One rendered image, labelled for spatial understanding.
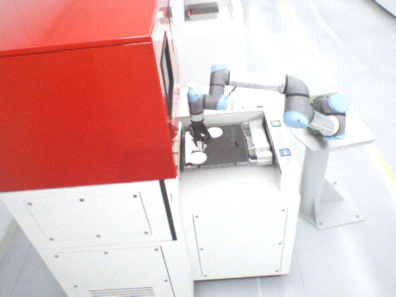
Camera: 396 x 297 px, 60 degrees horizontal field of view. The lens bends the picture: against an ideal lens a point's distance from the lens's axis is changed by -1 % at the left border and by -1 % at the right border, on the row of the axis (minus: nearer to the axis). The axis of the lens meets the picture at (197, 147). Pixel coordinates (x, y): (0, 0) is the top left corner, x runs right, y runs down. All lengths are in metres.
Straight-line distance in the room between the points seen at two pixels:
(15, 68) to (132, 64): 0.36
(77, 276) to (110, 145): 0.95
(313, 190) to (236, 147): 0.84
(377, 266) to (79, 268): 1.90
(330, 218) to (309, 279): 0.55
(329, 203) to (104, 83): 2.20
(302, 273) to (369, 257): 0.48
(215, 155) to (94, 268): 0.88
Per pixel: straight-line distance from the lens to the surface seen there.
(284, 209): 1.91
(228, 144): 2.04
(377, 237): 2.88
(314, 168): 2.50
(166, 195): 1.46
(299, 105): 1.70
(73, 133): 1.31
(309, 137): 2.24
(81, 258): 1.91
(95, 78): 1.16
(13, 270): 3.03
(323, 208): 2.92
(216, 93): 1.65
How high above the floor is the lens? 2.20
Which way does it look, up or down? 40 degrees down
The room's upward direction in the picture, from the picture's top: 7 degrees counter-clockwise
